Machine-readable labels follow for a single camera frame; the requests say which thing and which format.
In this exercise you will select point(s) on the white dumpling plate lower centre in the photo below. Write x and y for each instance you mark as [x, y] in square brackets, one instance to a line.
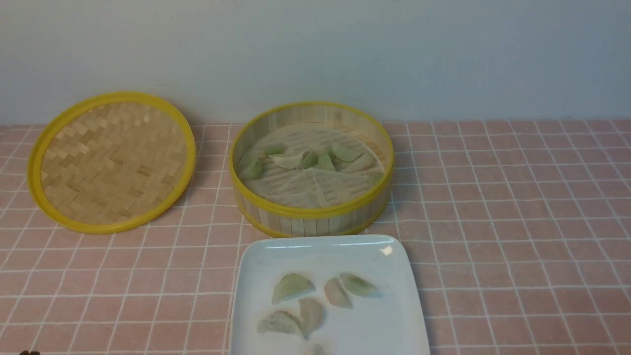
[311, 315]

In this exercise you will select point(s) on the greyish dumpling plate lower left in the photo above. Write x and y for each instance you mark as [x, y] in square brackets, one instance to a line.
[280, 322]

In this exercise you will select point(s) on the pinkish white dumpling plate centre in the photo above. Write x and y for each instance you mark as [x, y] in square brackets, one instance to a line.
[336, 294]

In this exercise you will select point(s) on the small green dumpling steamer centre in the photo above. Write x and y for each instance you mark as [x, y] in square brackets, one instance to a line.
[310, 160]

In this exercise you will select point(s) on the yellow rimmed bamboo steamer basket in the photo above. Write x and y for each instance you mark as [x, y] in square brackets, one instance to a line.
[282, 221]

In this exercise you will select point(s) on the white square plate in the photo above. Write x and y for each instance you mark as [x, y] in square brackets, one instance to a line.
[390, 323]

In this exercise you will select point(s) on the pale green dumpling plate right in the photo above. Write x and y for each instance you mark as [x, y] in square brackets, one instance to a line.
[357, 285]

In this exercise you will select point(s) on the small green dumpling upper left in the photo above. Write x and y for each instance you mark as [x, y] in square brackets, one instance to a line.
[274, 149]

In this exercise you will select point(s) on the green dumpling on plate left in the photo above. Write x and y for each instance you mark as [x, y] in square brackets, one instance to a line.
[289, 286]

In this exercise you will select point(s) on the pale green dumpling upper right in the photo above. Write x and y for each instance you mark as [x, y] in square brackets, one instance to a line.
[345, 154]

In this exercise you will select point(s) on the yellow rimmed bamboo steamer lid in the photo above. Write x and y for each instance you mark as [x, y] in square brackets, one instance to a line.
[112, 162]

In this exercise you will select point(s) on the pale white dumpling in steamer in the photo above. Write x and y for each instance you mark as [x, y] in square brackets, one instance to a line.
[288, 161]

